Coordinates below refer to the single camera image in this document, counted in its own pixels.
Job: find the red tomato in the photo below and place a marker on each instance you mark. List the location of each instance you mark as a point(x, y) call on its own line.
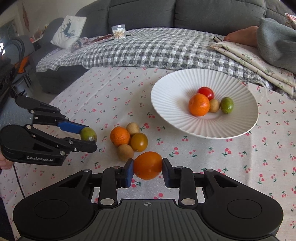
point(206, 91)

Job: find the person's left hand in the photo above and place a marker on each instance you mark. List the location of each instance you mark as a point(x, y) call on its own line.
point(4, 163)

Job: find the grey checkered blanket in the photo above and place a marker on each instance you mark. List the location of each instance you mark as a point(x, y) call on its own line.
point(165, 48)

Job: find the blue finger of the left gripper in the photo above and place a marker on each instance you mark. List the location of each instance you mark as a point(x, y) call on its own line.
point(45, 114)

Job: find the white ribbed plate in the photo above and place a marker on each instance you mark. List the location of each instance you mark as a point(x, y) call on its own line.
point(171, 94)

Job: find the folded floral cloth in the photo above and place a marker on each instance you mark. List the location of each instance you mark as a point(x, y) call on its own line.
point(250, 58)

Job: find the orange tomato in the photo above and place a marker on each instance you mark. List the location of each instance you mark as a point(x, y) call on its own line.
point(148, 165)

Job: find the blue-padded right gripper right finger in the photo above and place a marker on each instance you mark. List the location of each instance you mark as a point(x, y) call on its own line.
point(183, 179)

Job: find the brownish green tomato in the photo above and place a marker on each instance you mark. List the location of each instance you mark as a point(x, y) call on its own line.
point(139, 142)

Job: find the bare foot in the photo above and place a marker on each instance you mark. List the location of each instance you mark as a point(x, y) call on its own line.
point(246, 36)

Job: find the orange tangerine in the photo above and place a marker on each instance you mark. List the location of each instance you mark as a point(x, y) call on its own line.
point(119, 136)
point(199, 105)

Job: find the white cushion with blue print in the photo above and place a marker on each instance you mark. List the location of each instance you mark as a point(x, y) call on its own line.
point(69, 31)

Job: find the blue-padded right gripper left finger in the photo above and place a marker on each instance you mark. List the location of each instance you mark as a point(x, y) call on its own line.
point(112, 179)

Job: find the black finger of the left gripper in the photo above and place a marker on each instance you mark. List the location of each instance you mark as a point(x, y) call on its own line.
point(75, 145)

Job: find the cherry print tablecloth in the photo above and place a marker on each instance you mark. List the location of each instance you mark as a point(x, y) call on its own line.
point(104, 98)

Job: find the small tan longan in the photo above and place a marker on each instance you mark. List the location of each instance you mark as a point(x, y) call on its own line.
point(214, 106)

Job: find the green fruit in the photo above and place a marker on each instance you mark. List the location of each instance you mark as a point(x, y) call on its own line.
point(226, 105)
point(88, 134)

